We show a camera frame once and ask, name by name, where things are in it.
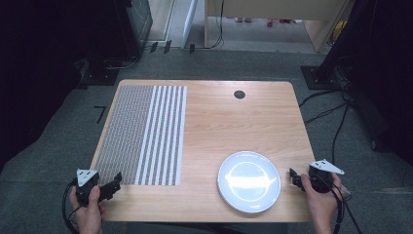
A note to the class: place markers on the white round plate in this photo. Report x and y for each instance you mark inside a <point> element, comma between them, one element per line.
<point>248,182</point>

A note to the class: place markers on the person's left hand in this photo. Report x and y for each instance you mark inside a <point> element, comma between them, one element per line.
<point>88,214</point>

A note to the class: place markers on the dark cabinet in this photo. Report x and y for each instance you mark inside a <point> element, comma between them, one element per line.
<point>134,22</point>

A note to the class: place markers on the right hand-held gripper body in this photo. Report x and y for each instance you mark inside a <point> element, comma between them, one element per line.
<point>320,177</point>

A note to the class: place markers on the white upright panel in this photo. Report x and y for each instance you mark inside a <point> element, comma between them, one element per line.
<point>190,22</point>

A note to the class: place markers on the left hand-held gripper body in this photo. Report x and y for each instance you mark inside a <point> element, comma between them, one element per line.
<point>85,182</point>

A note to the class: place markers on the black stand base plate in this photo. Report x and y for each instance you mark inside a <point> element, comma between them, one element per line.
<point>319,78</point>
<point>99,76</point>

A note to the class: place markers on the grey striped placemat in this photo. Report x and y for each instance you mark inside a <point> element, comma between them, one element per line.
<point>139,136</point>

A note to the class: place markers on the person's right hand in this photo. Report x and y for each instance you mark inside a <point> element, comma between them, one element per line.
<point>319,208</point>

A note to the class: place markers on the black round table grommet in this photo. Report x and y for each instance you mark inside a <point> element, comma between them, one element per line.
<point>239,94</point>

